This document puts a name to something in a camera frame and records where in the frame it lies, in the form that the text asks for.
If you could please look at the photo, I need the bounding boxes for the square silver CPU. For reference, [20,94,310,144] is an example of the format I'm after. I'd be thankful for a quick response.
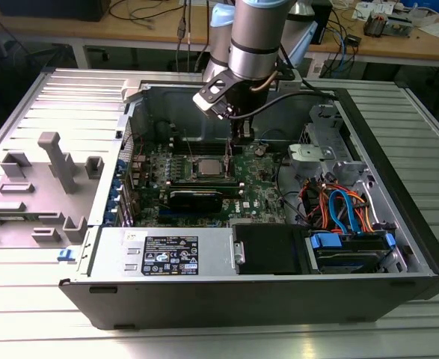
[197,158,224,177]

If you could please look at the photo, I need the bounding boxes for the black RAM slot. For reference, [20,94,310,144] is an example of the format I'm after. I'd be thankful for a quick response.
[168,184,242,190]
[170,140,235,146]
[170,135,235,142]
[169,179,241,185]
[170,144,239,150]
[170,148,239,155]

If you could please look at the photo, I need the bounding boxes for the CPU socket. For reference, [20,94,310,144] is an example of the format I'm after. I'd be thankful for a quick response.
[191,153,235,183]

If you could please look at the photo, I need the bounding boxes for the silver metal disk bay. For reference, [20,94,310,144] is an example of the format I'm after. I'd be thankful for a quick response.
[286,103,372,180]

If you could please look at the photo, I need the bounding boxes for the green motherboard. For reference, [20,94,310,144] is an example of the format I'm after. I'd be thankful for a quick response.
[129,141,291,229]

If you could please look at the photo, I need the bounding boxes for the tall black box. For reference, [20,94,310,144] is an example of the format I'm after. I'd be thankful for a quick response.
[310,0,334,46]

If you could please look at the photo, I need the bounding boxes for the black graphics card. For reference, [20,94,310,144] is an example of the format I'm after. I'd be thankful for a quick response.
[165,188,226,215]

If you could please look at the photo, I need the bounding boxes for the pale grey plastic block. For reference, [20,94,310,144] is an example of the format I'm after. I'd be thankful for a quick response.
[121,77,147,104]

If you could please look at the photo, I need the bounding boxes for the small white card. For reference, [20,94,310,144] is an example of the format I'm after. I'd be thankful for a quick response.
[353,1,373,19]

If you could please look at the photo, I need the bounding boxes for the black plastic box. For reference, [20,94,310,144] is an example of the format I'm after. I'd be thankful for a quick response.
[232,223,312,276]

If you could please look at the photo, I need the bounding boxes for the metal heat sink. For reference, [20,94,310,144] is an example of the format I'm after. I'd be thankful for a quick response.
[364,10,390,38]

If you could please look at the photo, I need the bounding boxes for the silver power supply with label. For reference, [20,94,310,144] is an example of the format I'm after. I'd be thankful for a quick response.
[88,226,239,277]

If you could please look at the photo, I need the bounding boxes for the blue disk carrier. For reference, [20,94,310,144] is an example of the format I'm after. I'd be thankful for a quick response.
[308,230,398,274]

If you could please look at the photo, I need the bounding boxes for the wooden desk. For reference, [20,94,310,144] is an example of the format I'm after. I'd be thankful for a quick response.
[0,0,439,70]

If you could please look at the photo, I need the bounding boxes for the grey electronic part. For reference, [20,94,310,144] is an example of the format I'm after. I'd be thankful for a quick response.
[387,5,422,38]

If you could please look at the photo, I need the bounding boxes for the dark hard disk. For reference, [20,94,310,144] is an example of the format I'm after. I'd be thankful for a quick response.
[316,250,387,274]

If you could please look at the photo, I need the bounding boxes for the black PC case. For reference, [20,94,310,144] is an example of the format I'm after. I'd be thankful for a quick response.
[58,76,439,331]

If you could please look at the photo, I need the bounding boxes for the flat black box device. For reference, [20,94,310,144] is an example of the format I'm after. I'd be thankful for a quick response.
[0,0,111,22]

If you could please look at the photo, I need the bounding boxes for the grey plastic parts rack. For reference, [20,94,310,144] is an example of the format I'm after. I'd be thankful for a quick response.
[0,130,106,250]

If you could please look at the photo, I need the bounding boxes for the bronze coloured hose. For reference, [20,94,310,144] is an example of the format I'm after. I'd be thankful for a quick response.
[249,70,279,93]

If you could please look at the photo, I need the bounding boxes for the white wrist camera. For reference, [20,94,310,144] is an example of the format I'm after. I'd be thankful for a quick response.
[192,70,239,120]

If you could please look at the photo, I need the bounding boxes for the thin black wire loop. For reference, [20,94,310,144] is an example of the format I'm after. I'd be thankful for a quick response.
[258,128,298,150]

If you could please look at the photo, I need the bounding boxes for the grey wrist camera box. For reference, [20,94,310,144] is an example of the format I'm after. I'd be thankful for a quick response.
[277,79,302,93]

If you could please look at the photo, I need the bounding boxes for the black camera cable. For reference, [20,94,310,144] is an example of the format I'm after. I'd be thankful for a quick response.
[226,91,335,120]

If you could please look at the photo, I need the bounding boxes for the blue cable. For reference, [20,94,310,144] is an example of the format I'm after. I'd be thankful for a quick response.
[337,28,351,74]

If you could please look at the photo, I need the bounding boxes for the red and black twisted wire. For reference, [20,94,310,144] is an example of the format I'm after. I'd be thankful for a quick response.
[123,132,147,157]

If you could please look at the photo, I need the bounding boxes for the blue wire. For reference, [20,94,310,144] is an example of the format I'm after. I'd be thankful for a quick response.
[329,188,364,236]

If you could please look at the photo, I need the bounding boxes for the orange wire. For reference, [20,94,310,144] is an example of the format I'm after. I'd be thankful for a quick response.
[303,179,334,229]
[351,191,376,233]

